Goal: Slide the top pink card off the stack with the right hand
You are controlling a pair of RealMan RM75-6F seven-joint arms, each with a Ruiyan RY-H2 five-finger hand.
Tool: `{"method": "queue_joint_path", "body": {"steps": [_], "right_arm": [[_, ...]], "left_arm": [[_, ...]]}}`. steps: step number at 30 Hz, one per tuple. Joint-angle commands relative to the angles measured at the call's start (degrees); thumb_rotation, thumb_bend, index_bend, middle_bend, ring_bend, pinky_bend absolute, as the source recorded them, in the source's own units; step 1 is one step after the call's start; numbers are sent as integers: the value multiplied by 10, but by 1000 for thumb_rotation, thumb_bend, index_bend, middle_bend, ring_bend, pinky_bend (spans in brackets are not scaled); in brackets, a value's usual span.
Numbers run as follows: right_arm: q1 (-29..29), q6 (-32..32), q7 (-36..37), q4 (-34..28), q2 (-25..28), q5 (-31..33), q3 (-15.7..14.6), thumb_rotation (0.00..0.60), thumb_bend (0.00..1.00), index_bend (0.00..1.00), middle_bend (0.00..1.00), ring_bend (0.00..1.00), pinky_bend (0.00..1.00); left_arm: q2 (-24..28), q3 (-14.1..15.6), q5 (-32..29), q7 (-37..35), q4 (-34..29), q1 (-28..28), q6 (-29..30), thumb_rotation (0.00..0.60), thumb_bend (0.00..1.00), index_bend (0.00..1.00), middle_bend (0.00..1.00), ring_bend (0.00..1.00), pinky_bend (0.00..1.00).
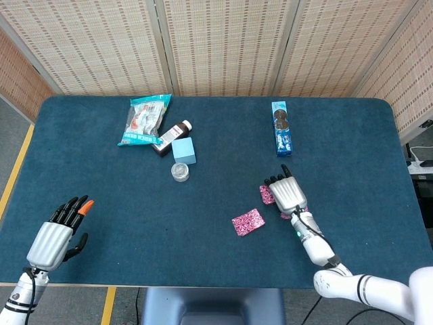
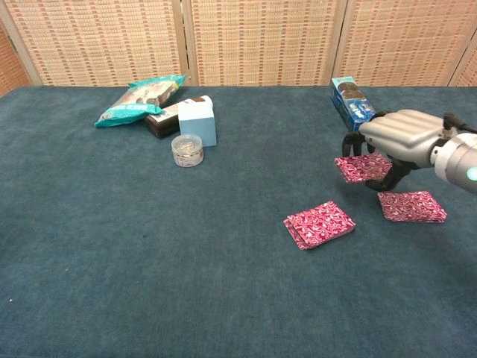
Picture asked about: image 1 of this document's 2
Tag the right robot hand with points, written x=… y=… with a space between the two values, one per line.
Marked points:
x=289 y=194

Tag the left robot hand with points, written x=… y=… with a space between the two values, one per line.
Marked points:
x=49 y=243

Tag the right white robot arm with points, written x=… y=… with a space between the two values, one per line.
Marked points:
x=338 y=277

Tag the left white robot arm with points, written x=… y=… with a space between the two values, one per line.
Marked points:
x=20 y=298

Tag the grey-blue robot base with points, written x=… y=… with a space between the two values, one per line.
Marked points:
x=209 y=304

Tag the blue cookie box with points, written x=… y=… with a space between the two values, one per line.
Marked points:
x=282 y=132

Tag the blue felt table mat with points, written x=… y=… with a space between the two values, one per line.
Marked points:
x=189 y=210

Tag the clear round plastic jar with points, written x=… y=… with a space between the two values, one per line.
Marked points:
x=180 y=172

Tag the light blue cube box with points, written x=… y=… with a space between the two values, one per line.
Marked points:
x=184 y=150

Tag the brown medicine bottle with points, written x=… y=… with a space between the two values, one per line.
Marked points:
x=172 y=133

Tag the white power strip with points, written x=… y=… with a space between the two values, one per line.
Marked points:
x=423 y=164

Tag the woven bamboo screen panel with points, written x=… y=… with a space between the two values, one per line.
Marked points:
x=338 y=47
x=91 y=47
x=17 y=78
x=409 y=74
x=226 y=47

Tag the teal snack bag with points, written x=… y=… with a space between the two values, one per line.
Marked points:
x=143 y=118

